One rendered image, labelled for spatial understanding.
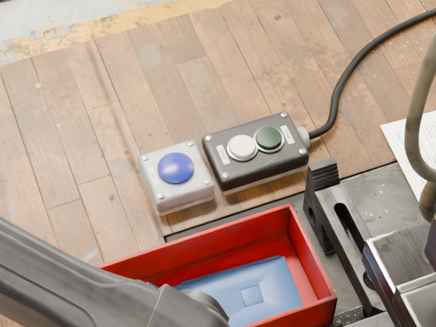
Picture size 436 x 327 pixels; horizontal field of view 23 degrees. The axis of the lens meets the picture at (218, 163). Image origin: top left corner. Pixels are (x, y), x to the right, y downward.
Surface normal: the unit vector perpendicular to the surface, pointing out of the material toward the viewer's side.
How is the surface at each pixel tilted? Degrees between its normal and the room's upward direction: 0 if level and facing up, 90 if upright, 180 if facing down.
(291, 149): 0
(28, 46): 0
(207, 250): 90
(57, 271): 26
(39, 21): 0
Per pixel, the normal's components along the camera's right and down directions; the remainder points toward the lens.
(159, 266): 0.35, 0.78
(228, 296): 0.00, -0.55
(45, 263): 0.41, -0.37
